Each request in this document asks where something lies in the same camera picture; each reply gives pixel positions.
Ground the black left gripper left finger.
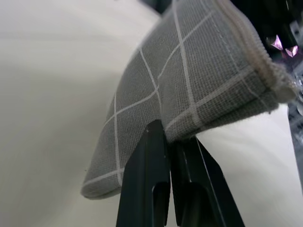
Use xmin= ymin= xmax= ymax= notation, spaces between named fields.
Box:
xmin=116 ymin=119 xmax=171 ymax=227

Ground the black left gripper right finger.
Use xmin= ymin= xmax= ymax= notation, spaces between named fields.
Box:
xmin=167 ymin=136 xmax=246 ymax=227

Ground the grey plaid fabric pouch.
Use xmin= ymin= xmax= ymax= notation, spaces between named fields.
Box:
xmin=80 ymin=0 xmax=296 ymax=199

